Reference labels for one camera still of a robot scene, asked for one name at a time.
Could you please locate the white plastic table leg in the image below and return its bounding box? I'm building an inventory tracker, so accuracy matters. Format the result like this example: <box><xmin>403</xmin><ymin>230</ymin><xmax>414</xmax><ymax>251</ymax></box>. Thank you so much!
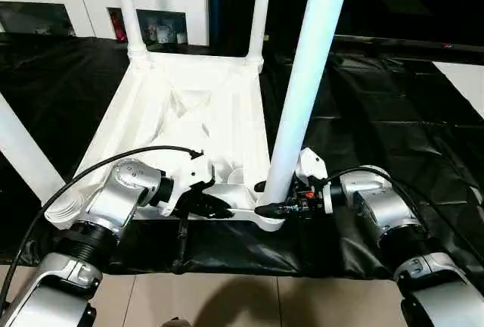
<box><xmin>0</xmin><ymin>92</ymin><xmax>66</xmax><ymax>207</ymax></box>
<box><xmin>112</xmin><ymin>0</ymin><xmax>149</xmax><ymax>67</ymax></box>
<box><xmin>260</xmin><ymin>0</ymin><xmax>355</xmax><ymax>207</ymax></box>
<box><xmin>244</xmin><ymin>0</ymin><xmax>274</xmax><ymax>69</ymax></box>

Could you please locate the black mat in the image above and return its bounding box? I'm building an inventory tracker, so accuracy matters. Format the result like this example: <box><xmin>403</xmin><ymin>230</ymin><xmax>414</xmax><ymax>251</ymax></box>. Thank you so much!
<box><xmin>0</xmin><ymin>31</ymin><xmax>484</xmax><ymax>281</ymax></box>

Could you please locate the red packet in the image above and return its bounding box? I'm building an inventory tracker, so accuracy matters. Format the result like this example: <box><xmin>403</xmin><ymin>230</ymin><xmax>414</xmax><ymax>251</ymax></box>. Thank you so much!
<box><xmin>110</xmin><ymin>12</ymin><xmax>128</xmax><ymax>42</ymax></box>

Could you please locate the long black bar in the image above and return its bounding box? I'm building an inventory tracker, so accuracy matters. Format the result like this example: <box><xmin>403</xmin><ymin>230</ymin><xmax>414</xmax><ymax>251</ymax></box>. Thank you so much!
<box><xmin>334</xmin><ymin>35</ymin><xmax>484</xmax><ymax>61</ymax></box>

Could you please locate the white flat board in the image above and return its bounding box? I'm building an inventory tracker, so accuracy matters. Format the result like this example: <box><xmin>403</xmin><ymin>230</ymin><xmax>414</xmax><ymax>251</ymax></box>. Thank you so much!
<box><xmin>430</xmin><ymin>61</ymin><xmax>484</xmax><ymax>122</ymax></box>

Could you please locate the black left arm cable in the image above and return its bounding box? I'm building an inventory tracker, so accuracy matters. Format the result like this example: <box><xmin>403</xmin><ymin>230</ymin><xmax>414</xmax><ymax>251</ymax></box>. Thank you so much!
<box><xmin>0</xmin><ymin>145</ymin><xmax>205</xmax><ymax>305</ymax></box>

